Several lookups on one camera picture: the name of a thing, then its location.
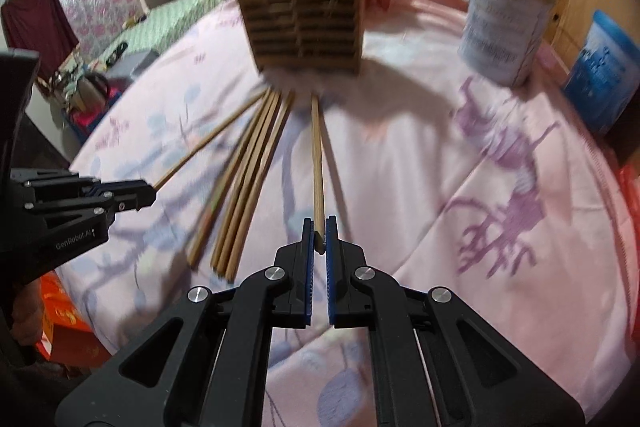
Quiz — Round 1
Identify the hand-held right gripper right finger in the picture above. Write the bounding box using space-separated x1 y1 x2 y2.
326 215 586 427

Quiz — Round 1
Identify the slender wooden chopstick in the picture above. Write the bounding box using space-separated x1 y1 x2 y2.
310 93 327 255
152 92 267 191

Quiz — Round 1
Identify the dark red hanging cloth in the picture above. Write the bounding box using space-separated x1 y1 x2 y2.
0 0 80 80

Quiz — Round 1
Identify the metal kettle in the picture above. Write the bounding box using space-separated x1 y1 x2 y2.
62 71 110 112

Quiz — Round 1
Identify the gold lid milk powder can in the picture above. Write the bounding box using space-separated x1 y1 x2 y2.
457 0 557 88

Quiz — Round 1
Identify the green patterned tablecloth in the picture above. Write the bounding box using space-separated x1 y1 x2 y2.
92 0 223 72

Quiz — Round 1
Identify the blue lidded can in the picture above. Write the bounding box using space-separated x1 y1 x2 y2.
562 9 640 138

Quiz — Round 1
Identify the silver fringed cloth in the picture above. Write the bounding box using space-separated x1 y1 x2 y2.
102 48 161 80

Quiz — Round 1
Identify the red gift bag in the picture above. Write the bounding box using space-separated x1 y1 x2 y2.
40 272 111 368

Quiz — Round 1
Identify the group of wooden chopsticks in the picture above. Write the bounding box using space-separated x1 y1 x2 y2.
189 88 297 284

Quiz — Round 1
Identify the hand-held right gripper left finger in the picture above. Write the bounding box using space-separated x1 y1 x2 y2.
55 217 318 427

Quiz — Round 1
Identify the red plastic bag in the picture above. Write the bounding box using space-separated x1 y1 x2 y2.
617 162 640 218

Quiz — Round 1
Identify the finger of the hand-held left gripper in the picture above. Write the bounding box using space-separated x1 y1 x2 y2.
30 195 156 229
14 171 157 204

